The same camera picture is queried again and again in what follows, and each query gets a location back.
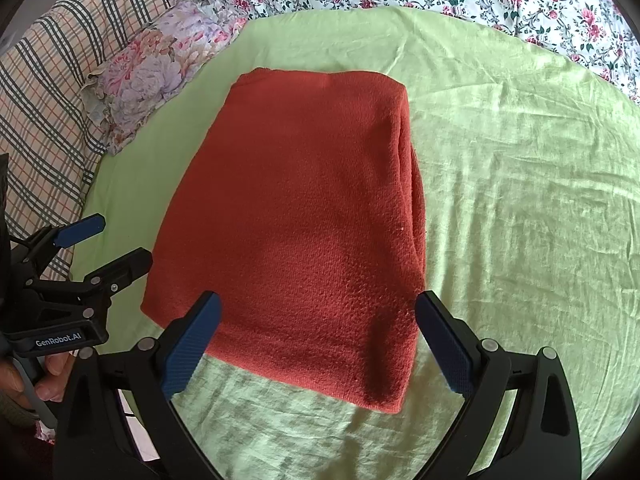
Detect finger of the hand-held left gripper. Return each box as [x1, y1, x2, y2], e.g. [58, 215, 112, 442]
[22, 246, 154, 322]
[9, 214, 107, 287]

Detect person's left hand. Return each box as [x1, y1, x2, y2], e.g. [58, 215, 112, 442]
[0, 350, 77, 428]

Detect light green bed sheet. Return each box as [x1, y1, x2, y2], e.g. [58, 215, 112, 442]
[70, 6, 640, 480]

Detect plaid cloth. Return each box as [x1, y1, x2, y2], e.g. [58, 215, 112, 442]
[0, 0, 195, 282]

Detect pastel floral pillow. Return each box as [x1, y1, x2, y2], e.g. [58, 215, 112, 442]
[80, 0, 249, 157]

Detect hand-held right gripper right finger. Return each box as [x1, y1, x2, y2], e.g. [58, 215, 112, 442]
[415, 290, 584, 480]

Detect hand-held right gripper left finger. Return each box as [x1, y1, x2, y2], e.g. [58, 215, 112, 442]
[52, 290, 223, 480]

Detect orange knit sweater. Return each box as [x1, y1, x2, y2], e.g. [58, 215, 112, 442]
[140, 66, 429, 415]

